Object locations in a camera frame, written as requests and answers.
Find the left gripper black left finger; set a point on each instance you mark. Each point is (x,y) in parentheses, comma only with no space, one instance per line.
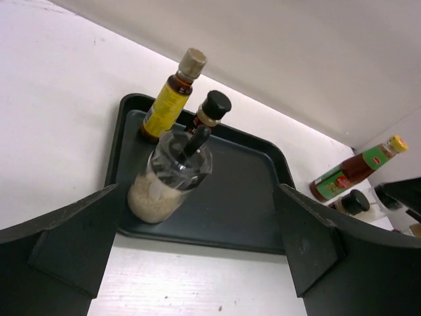
(54,264)

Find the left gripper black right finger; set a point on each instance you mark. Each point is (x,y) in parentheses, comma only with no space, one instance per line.
(343,266)

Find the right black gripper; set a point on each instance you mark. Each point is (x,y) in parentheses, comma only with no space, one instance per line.
(403,193)

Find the small dark spice jar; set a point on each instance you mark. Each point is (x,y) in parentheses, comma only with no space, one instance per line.
(353,203)

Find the tall green sauce bottle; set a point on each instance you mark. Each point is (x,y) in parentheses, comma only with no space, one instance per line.
(356,169)

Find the white shaker black cap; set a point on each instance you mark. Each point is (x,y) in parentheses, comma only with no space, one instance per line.
(177,165)
(378,204)

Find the small yellow-label bottle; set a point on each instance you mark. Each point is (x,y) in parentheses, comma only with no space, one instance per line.
(173,96)

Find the small brown spice jar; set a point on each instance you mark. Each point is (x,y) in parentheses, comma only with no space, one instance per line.
(210,112)

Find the black plastic tray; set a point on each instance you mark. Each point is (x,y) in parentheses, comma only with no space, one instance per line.
(231,209)

